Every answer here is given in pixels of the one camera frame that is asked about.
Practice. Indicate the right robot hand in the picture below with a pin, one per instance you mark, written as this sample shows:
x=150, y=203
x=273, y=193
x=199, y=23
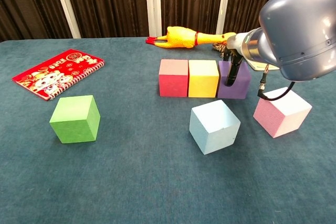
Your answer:
x=235, y=43

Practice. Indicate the beige cloth notebook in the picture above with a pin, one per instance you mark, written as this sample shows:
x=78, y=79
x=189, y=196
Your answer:
x=260, y=67

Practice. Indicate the light blue foam cube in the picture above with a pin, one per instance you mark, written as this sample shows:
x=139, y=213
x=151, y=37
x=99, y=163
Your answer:
x=212, y=132

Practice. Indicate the teal felt table cover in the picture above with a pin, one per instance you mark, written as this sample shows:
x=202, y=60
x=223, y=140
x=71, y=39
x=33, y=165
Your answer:
x=147, y=182

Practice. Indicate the red foam cube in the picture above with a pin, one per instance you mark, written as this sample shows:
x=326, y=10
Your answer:
x=173, y=82

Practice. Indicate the green foam cube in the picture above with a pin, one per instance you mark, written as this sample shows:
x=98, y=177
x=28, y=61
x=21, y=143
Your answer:
x=73, y=124

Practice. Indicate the purple foam cube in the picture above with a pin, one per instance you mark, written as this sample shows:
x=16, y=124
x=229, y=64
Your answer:
x=241, y=87

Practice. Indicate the yellow rubber chicken toy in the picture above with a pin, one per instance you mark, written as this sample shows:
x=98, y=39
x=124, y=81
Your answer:
x=181, y=39

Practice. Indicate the white metal frame post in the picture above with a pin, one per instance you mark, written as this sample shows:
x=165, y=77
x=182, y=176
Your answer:
x=65, y=6
x=223, y=6
x=152, y=3

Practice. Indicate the pink foam cube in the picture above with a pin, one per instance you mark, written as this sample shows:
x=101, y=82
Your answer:
x=278, y=119

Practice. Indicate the red spiral notebook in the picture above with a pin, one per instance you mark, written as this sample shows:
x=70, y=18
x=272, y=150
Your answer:
x=52, y=74

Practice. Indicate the yellow foam cube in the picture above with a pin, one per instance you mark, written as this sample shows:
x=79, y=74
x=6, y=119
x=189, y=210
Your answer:
x=203, y=82

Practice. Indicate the dark brown curtain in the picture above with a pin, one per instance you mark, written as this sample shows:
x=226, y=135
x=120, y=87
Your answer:
x=110, y=3

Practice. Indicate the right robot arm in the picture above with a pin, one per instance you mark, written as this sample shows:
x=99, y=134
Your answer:
x=302, y=32

